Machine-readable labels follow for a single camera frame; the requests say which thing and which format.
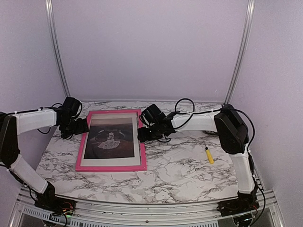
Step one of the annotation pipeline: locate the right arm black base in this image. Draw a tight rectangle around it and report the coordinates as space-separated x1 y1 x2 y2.
216 193 259 217

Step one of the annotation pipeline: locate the right aluminium corner post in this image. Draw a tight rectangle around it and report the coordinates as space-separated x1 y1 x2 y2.
224 0 256 104

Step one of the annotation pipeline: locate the pink wooden picture frame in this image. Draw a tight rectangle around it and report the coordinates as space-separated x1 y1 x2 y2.
75 109 147 173

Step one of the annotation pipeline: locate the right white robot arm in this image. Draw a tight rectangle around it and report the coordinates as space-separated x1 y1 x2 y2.
138 104 258 212

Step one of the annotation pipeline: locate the aluminium corner post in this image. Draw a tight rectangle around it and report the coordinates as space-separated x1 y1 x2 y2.
224 0 256 104
45 0 71 97

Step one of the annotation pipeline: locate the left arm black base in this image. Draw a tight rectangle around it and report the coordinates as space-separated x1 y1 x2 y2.
35 182 76 215

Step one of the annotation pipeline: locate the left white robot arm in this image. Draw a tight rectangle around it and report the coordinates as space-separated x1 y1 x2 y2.
0 97 89 210

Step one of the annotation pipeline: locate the canyon landscape photo print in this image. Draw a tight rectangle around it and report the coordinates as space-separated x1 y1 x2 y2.
84 117 135 159

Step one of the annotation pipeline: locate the left aluminium corner post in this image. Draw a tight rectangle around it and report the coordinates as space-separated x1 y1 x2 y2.
45 0 71 97

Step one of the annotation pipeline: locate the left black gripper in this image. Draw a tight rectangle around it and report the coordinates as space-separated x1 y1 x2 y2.
60 118 89 139

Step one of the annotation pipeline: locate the yellow handled screwdriver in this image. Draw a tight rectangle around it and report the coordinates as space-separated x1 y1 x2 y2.
205 146 214 164

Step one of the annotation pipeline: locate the aluminium front rail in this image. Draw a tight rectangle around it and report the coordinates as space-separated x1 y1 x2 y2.
8 187 286 227

